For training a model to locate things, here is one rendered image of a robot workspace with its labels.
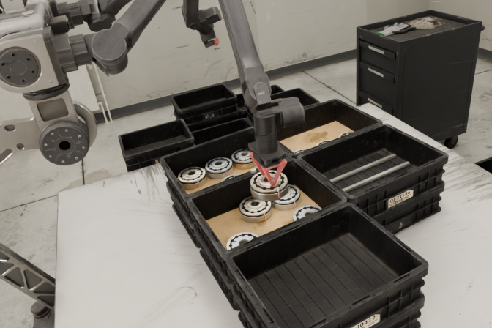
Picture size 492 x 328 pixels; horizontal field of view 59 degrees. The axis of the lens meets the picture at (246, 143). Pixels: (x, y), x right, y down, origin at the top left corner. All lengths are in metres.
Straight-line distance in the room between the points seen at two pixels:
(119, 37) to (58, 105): 0.42
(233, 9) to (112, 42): 0.31
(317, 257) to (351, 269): 0.10
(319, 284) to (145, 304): 0.54
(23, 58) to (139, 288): 0.77
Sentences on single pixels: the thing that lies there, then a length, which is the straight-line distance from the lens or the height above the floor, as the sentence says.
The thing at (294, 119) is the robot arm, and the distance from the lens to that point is 1.09.
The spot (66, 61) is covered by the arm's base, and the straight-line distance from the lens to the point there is 1.09.
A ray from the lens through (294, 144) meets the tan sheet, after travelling 1.76.
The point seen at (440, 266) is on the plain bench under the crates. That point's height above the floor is 0.70.
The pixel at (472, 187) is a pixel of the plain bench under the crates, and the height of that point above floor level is 0.70.
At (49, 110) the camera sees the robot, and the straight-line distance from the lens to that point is 1.42.
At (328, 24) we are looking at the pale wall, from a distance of 4.92.
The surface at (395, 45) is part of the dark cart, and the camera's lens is 2.73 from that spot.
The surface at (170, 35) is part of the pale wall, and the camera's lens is 4.31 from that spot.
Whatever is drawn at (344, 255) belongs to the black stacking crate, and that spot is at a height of 0.83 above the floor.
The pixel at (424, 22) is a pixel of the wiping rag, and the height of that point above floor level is 0.89.
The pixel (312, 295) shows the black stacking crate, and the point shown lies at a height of 0.83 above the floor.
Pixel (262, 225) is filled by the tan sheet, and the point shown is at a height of 0.83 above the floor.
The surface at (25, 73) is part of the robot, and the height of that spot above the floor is 1.43.
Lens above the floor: 1.71
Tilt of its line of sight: 29 degrees down
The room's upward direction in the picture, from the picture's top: 8 degrees counter-clockwise
